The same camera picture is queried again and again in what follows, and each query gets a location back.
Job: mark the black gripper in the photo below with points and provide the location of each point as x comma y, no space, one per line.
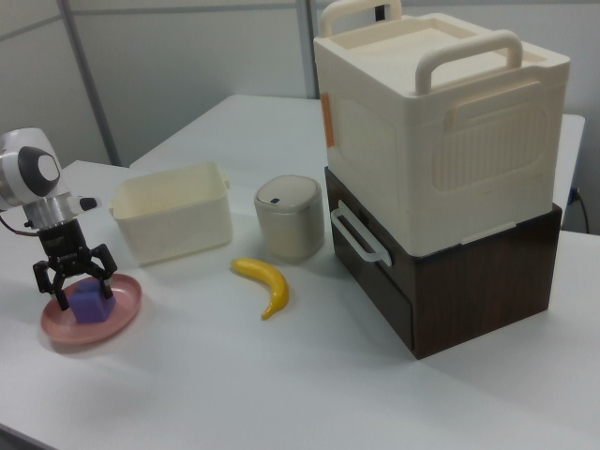
63,244

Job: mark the purple cube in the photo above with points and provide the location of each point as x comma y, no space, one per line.
91,304

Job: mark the pink plate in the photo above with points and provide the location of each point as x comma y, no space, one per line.
119,309

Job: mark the cream open plastic bin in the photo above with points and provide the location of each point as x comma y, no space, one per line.
173,225

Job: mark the yellow banana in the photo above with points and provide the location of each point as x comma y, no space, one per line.
274,283

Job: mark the small beige lidded trash can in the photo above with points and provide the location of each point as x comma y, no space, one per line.
290,225

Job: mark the orange tape strip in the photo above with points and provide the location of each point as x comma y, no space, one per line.
329,119

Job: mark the dark brown wooden drawer box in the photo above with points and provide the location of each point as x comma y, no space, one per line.
469,300

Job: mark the grey partition post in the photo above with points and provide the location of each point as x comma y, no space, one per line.
89,84

